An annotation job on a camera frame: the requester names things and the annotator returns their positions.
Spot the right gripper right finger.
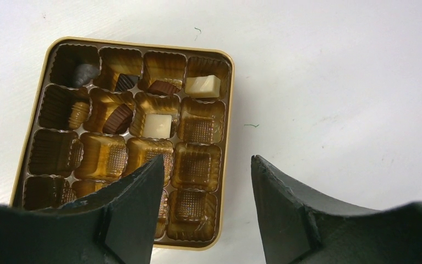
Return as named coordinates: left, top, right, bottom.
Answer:
left=251, top=155, right=422, bottom=263

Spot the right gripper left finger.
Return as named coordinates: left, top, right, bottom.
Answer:
left=0, top=155, right=165, bottom=263

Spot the brown ridged chocolate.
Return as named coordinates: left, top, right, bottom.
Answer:
left=102, top=104, right=134, bottom=134

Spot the gold chocolate box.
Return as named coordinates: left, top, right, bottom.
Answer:
left=9, top=37, right=235, bottom=251

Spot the tan chocolate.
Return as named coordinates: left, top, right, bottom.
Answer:
left=68, top=101, right=90, bottom=130

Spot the dark striped chocolate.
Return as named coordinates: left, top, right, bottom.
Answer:
left=114, top=74, right=139, bottom=92

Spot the reddish brown chocolate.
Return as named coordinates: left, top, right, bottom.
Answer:
left=147, top=80, right=180, bottom=96

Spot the dark grey heart chocolate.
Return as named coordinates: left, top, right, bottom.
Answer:
left=70, top=64, right=100, bottom=88

